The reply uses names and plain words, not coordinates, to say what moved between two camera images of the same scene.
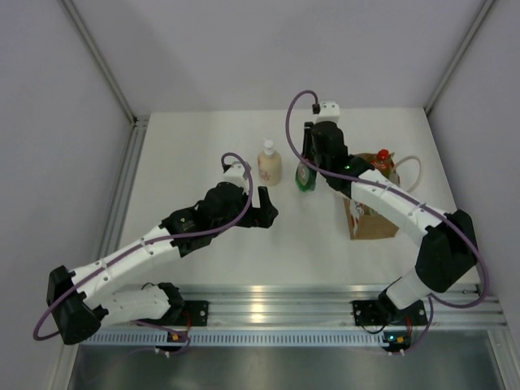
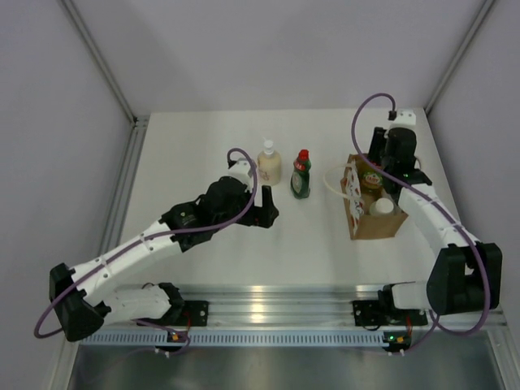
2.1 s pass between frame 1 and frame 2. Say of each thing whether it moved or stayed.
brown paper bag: stayed
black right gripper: moved
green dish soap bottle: moved
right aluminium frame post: stayed
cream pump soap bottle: stayed
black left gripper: stayed
